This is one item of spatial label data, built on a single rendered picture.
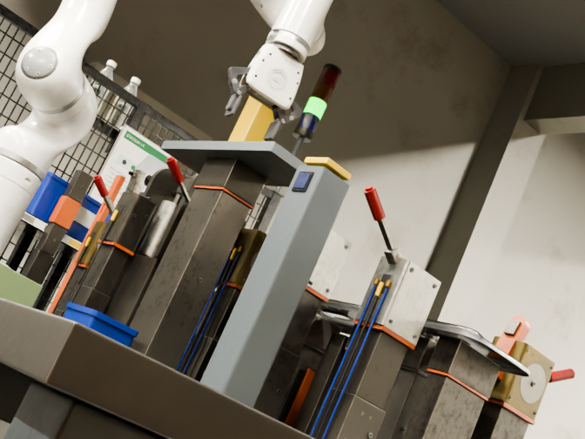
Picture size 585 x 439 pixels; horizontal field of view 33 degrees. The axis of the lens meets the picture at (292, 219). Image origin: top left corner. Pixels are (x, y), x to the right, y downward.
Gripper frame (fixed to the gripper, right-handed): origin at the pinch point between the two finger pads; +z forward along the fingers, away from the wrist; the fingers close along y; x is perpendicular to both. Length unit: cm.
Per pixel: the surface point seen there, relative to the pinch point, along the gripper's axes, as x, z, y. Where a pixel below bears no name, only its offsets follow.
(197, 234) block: -3.8, 24.5, -1.5
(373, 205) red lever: -35.4, 12.8, 11.7
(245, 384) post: -29, 46, 7
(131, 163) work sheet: 129, -12, 18
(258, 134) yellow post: 140, -47, 57
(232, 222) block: -4.3, 19.4, 3.6
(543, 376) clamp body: -29, 21, 63
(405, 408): -26, 38, 39
